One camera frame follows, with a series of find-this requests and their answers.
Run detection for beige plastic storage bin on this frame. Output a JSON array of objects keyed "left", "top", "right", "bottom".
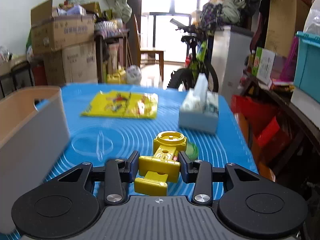
[{"left": 1, "top": 86, "right": 70, "bottom": 235}]

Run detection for yellow toy launcher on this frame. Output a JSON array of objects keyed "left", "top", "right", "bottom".
[{"left": 134, "top": 131, "right": 188, "bottom": 196}]

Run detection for blue silicone mat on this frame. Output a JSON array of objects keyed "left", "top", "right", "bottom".
[{"left": 0, "top": 83, "right": 259, "bottom": 240}]

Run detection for green toy disc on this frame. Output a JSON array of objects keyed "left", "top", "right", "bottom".
[{"left": 185, "top": 142, "right": 199, "bottom": 161}]

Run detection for tissue box with blue pattern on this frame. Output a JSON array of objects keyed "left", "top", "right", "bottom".
[{"left": 178, "top": 74, "right": 219, "bottom": 134}]

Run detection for yellow snack bag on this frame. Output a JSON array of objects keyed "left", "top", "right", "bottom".
[{"left": 81, "top": 90, "right": 158, "bottom": 119}]

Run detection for teal plastic crate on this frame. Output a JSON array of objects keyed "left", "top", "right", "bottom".
[{"left": 293, "top": 31, "right": 320, "bottom": 102}]

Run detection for yellow oil jug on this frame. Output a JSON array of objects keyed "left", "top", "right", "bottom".
[{"left": 107, "top": 67, "right": 126, "bottom": 85}]

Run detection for white plastic bag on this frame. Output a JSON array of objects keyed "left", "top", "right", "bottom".
[{"left": 126, "top": 65, "right": 142, "bottom": 85}]

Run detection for large stacked cardboard boxes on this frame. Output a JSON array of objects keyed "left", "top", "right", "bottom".
[{"left": 30, "top": 0, "right": 98, "bottom": 86}]

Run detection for wooden chair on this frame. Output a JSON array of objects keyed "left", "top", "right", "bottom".
[{"left": 132, "top": 13, "right": 165, "bottom": 82}]

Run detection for green kids bicycle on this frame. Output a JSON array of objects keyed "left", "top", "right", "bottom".
[{"left": 167, "top": 18, "right": 219, "bottom": 93}]

